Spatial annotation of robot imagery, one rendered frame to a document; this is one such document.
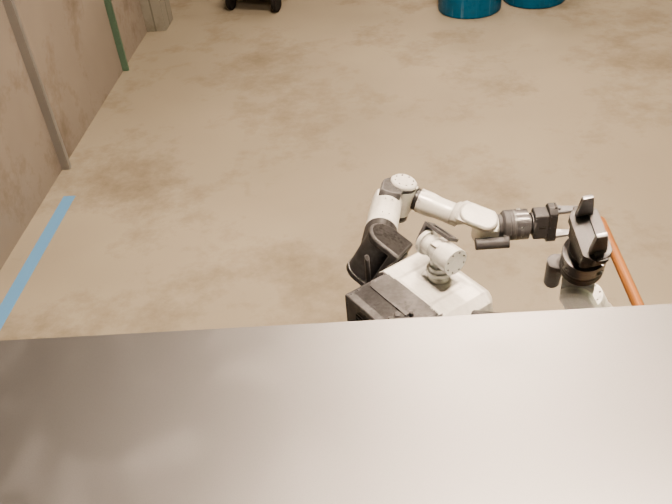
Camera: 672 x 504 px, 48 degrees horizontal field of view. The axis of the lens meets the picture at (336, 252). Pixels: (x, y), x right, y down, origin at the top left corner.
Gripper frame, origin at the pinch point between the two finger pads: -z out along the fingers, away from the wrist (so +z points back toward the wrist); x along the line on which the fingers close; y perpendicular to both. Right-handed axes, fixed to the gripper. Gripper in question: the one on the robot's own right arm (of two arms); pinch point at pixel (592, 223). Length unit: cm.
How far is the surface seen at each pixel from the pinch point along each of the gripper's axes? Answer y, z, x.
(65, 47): -234, 233, 343
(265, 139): -109, 285, 267
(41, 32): -234, 201, 326
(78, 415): -65, -69, -44
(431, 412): -37, -67, -49
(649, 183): 120, 273, 163
